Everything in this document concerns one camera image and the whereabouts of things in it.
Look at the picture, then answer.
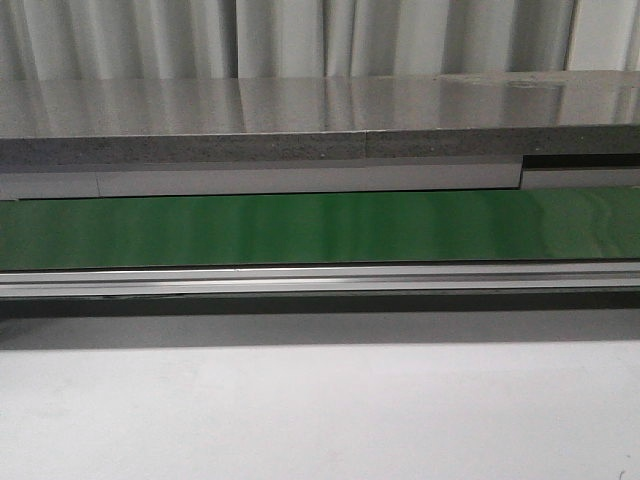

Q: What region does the aluminium conveyor side rail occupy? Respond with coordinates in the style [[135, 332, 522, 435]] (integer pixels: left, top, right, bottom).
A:
[[1, 261, 639, 299]]

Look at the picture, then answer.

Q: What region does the green conveyor belt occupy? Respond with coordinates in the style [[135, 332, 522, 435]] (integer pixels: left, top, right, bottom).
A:
[[1, 187, 639, 271]]

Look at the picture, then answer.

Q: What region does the grey stone countertop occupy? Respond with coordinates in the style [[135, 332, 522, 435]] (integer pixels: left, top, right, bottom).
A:
[[1, 71, 639, 171]]

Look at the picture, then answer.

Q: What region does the white pleated curtain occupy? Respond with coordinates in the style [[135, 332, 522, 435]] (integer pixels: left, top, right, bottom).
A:
[[1, 1, 639, 80]]

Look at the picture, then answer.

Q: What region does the grey cabinet front panel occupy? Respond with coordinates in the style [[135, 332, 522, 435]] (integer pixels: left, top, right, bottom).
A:
[[1, 153, 639, 200]]

